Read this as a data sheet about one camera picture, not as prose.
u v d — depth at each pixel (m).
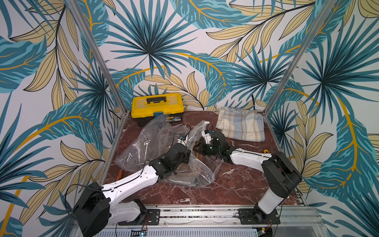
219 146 0.70
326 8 0.69
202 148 0.77
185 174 0.78
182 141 0.66
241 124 1.07
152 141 0.88
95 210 0.39
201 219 0.73
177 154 0.58
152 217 0.73
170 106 1.02
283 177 0.47
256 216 0.66
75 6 0.68
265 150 0.98
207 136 0.83
